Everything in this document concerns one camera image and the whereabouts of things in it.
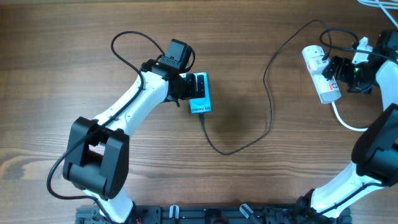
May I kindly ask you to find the blue screen smartphone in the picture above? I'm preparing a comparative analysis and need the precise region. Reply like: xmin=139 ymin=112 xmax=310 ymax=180
xmin=189 ymin=72 xmax=212 ymax=114

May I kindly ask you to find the black charging cable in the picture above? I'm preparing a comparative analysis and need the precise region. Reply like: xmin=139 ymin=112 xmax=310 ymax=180
xmin=198 ymin=19 xmax=333 ymax=156

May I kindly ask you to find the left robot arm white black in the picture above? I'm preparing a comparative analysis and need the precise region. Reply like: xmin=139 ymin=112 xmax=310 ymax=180
xmin=63 ymin=39 xmax=205 ymax=223

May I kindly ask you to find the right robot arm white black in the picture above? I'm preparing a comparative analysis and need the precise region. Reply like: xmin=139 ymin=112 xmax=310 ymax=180
xmin=292 ymin=29 xmax=397 ymax=223

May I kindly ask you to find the white charger plug adapter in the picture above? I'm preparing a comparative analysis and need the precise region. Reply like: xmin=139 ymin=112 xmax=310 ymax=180
xmin=306 ymin=57 xmax=330 ymax=75

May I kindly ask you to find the white power strip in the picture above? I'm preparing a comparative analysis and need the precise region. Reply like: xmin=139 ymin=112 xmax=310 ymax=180
xmin=302 ymin=45 xmax=341 ymax=104

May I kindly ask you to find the white cables top corner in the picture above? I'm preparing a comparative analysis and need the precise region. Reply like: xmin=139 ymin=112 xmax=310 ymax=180
xmin=356 ymin=0 xmax=398 ymax=22

